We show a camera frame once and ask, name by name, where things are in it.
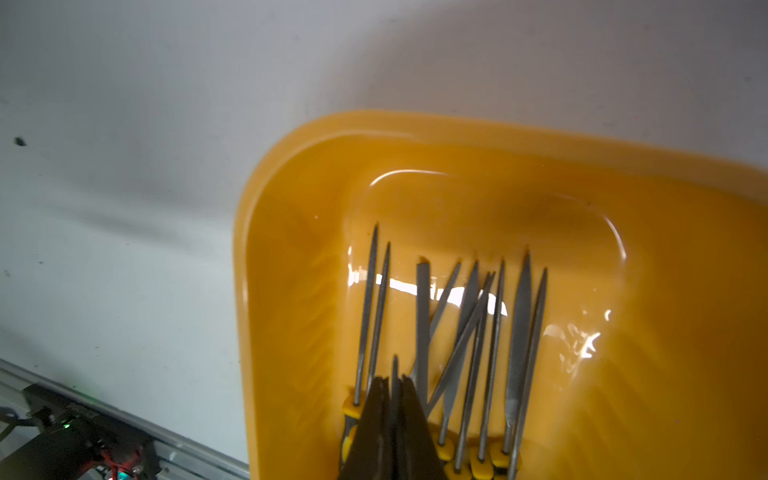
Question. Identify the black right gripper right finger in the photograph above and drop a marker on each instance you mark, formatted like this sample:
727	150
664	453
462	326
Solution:
417	457

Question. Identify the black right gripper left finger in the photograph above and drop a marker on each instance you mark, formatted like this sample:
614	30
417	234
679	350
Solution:
369	454

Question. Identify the file tool moved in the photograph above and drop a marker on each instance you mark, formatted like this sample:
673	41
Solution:
423	331
443	299
480	464
521	320

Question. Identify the yellow plastic storage tray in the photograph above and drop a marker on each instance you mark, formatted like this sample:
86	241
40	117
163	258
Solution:
653	357

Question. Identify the aluminium front rail frame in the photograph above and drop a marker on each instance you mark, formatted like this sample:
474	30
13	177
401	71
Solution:
180	458

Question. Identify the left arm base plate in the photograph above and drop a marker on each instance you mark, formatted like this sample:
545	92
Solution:
74	438

